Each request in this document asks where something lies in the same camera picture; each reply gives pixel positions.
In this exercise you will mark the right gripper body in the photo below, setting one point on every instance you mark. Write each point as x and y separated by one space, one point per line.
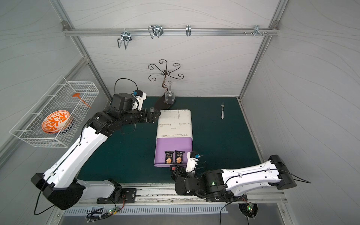
174 169

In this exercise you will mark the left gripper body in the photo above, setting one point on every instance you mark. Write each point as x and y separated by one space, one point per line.
152 115

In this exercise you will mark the black cookie packet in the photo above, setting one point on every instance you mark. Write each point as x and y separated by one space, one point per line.
169 157
178 158

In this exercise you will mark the purple drawer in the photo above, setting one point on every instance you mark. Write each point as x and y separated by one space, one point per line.
171 144

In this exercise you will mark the white drawer cabinet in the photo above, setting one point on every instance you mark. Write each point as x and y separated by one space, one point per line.
174 123

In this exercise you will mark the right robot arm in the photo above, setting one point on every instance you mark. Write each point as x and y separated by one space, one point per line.
230 185

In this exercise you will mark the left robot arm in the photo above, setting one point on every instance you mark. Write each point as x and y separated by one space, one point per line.
59 184

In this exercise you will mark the metal fork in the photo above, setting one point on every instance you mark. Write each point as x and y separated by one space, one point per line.
222 110

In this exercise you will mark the orange spatula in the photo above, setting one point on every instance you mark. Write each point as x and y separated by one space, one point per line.
78 95

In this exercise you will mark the metal hook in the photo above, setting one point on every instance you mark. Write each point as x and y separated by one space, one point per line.
256 32
125 38
188 30
155 31

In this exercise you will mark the orange patterned plate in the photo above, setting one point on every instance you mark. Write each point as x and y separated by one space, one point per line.
56 122

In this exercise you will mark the white vent strip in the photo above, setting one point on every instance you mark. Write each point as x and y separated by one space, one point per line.
196 209

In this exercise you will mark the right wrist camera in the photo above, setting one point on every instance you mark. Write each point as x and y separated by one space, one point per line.
192 161

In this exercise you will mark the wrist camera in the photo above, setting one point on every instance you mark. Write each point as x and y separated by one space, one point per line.
192 161
138 99

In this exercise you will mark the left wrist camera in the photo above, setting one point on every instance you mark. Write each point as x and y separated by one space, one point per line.
138 99

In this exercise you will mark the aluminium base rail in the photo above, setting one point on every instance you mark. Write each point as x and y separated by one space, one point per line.
164 193

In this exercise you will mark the brown wire mug tree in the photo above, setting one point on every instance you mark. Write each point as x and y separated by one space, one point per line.
166 74

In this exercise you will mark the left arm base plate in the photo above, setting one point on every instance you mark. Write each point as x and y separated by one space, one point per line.
129 195

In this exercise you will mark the white wire basket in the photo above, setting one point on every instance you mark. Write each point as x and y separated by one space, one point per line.
58 97

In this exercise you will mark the aluminium top rail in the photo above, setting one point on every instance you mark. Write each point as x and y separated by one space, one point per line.
168 32

